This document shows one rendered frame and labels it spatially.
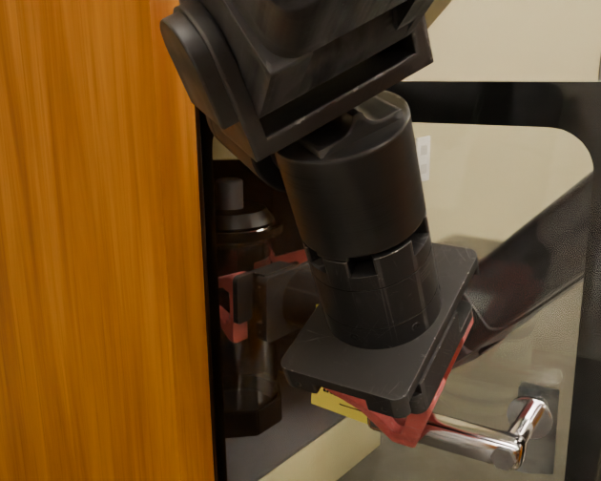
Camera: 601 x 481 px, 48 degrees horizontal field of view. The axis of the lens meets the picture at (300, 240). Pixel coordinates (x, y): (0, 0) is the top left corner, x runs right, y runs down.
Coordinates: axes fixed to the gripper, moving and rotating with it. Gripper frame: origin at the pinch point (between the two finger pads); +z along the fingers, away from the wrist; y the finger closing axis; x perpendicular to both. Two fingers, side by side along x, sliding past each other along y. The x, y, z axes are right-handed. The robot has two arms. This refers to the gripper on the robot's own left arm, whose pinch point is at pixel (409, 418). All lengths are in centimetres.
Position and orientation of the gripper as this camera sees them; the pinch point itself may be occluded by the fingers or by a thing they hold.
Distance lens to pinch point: 40.8
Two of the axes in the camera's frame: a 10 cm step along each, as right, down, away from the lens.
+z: 2.4, 7.7, 6.0
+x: 8.4, 1.4, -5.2
